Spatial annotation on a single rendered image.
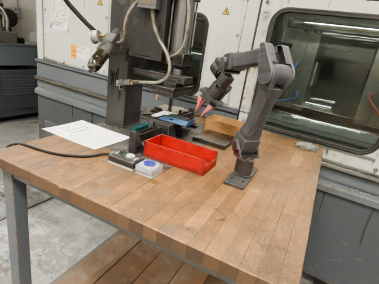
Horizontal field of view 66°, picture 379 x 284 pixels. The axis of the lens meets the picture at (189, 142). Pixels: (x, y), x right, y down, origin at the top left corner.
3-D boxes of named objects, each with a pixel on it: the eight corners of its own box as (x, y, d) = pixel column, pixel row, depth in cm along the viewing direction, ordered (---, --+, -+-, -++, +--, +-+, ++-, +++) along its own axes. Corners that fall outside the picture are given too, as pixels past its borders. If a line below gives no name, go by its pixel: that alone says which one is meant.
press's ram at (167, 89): (173, 105, 116) (183, 26, 106) (122, 92, 126) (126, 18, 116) (193, 100, 131) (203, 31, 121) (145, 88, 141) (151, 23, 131)
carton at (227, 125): (249, 145, 140) (252, 130, 138) (203, 132, 150) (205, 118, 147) (256, 139, 151) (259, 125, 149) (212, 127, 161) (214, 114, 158)
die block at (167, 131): (167, 145, 122) (168, 128, 120) (147, 139, 126) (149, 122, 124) (188, 134, 140) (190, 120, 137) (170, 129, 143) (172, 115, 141)
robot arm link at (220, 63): (203, 71, 119) (214, 44, 111) (221, 72, 123) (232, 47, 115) (214, 87, 112) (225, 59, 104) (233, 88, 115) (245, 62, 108)
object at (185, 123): (188, 127, 121) (189, 120, 120) (157, 119, 127) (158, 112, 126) (195, 124, 128) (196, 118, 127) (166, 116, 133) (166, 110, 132)
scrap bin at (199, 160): (202, 176, 99) (205, 160, 97) (142, 155, 109) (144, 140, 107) (215, 165, 110) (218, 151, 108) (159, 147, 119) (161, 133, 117)
